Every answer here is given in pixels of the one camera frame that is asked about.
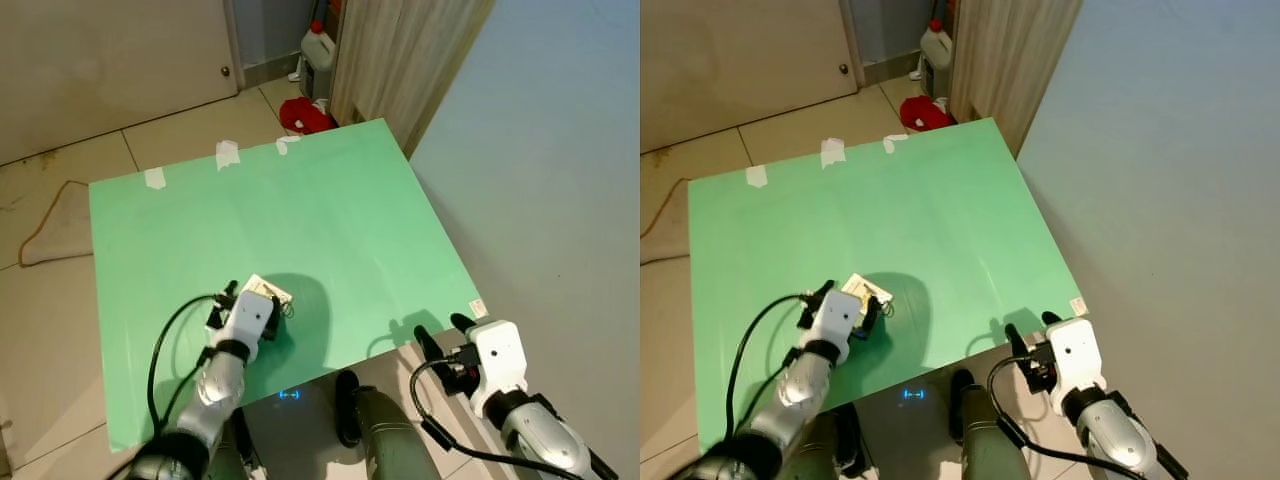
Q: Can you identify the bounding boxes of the beige door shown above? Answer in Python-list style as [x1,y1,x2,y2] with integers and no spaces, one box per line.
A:
[640,0,863,157]
[0,0,244,168]

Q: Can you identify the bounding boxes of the keys with cream tag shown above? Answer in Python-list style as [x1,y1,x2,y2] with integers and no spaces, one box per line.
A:
[842,271,895,323]
[242,273,297,323]

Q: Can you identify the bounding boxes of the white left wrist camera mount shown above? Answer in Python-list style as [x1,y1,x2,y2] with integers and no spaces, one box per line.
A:
[814,289,864,347]
[224,291,280,347]

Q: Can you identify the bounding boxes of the grey robot right leg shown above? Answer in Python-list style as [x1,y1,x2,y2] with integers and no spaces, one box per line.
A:
[948,369,1033,480]
[333,369,443,480]

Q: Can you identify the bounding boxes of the beige floor cloth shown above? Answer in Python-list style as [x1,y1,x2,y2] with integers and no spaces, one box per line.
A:
[640,177,694,267]
[19,179,97,268]

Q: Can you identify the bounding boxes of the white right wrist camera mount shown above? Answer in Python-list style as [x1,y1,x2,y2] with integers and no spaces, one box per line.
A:
[1043,317,1103,417]
[468,319,530,418]

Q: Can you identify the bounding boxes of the green table sheet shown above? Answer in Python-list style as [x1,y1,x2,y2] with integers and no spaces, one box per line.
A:
[87,117,489,454]
[687,116,1090,454]

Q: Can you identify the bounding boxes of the grey robot leg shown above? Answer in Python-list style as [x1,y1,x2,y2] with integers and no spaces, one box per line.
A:
[798,403,873,480]
[333,369,443,480]
[948,369,1033,480]
[204,408,264,480]

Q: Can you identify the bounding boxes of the red plastic dustpan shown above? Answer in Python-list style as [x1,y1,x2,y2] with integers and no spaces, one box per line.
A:
[899,94,955,133]
[279,96,338,137]

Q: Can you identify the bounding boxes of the light wooden panel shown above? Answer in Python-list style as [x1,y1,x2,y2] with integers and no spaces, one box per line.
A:
[329,0,498,158]
[948,0,1085,158]

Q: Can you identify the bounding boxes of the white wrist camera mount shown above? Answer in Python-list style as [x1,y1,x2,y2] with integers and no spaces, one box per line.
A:
[1043,317,1103,417]
[224,291,280,347]
[468,319,530,418]
[814,289,864,347]

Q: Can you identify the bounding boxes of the grey robot left leg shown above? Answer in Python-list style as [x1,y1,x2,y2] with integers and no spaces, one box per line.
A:
[204,408,264,480]
[798,403,873,480]

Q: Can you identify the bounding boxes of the white jug with red cap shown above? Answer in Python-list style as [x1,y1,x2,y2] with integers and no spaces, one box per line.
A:
[919,17,955,100]
[301,19,337,102]

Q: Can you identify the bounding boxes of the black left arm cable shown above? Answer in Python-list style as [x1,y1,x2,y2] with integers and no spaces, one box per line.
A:
[146,292,223,443]
[724,291,811,433]

